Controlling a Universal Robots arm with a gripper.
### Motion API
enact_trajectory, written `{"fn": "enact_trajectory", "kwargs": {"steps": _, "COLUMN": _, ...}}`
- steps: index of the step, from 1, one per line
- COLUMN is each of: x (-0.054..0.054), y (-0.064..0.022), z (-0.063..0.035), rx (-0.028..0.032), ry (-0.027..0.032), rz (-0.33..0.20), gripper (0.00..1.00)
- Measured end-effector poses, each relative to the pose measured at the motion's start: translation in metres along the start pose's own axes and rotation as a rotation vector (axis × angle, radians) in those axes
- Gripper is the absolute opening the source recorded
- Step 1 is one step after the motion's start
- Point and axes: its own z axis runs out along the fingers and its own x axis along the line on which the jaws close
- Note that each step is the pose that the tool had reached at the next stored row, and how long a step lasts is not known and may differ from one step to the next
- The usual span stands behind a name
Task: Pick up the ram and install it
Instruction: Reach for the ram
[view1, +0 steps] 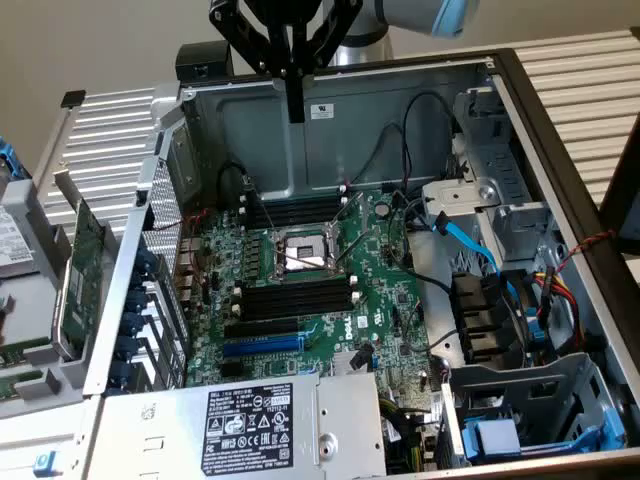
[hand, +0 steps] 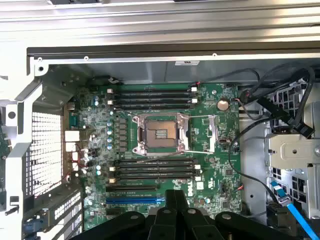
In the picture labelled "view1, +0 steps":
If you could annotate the green graphics card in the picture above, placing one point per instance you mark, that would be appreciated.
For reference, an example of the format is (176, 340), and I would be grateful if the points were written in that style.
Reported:
(87, 280)

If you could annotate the silver hard disk white label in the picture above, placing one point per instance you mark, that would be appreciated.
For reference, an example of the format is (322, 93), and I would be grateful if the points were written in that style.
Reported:
(12, 245)

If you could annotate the black box device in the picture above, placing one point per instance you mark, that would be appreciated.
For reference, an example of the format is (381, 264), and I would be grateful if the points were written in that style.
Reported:
(200, 62)

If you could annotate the short black expansion slot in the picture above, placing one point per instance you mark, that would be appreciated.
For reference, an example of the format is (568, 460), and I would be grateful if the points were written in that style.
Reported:
(232, 369)

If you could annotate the small black table clip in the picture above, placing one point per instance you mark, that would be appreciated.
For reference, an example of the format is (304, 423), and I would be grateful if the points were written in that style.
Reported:
(73, 98)

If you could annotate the open silver PC case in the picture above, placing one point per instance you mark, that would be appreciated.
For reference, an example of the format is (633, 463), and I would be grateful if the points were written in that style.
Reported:
(280, 145)

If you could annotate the green motherboard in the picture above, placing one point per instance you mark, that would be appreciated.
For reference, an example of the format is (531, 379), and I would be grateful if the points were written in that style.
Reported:
(370, 280)

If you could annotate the silver finned heatsink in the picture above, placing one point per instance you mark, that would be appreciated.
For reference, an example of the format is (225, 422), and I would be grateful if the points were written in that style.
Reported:
(342, 362)

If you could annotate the blue square button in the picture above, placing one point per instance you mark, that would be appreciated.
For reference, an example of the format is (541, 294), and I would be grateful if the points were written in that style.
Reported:
(46, 463)

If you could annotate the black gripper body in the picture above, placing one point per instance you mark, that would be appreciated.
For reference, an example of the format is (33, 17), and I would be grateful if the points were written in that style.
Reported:
(285, 12)

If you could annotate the blue plastic disk carrier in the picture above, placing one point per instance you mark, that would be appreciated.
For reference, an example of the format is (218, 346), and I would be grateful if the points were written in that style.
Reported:
(10, 160)

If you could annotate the thin metal locking lever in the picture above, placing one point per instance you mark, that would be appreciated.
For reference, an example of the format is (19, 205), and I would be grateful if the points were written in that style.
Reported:
(347, 207)
(265, 210)

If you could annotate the round coin battery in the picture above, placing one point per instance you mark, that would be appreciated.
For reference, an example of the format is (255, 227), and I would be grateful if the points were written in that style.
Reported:
(383, 209)

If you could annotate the silver CPU socket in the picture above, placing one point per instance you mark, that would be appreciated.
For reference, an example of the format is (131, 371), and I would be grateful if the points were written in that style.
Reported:
(305, 250)

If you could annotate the small blue plastic clip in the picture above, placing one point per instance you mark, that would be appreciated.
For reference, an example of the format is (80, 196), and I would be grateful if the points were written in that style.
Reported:
(536, 325)

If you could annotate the silver rear port block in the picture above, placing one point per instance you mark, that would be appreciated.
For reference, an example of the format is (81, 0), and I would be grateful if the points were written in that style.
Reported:
(189, 249)
(185, 296)
(186, 274)

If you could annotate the blue expansion slot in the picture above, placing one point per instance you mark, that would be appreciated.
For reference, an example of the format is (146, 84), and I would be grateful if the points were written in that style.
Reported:
(260, 346)

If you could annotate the long black expansion slot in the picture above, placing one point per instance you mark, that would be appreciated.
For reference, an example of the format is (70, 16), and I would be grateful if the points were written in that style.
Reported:
(260, 328)

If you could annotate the silver power supply unit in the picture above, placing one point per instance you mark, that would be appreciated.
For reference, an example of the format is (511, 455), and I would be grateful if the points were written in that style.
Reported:
(150, 435)

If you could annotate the dark upright panel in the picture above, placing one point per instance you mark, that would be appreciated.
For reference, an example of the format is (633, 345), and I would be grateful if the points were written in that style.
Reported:
(625, 190)

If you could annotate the silver disk bay blue bracket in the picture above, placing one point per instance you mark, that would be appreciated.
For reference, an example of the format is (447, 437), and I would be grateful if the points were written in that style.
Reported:
(530, 380)

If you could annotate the white case sticker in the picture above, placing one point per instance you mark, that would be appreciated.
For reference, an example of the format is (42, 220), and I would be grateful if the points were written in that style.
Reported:
(322, 111)

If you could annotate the blue card retention clip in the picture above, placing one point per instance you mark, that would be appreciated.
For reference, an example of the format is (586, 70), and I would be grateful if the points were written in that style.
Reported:
(146, 260)
(121, 373)
(132, 322)
(136, 301)
(127, 347)

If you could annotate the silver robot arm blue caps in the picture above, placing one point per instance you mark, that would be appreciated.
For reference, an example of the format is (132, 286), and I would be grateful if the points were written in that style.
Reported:
(365, 50)

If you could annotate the grey parts rack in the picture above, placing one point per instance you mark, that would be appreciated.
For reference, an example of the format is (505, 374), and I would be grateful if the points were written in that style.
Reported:
(75, 375)

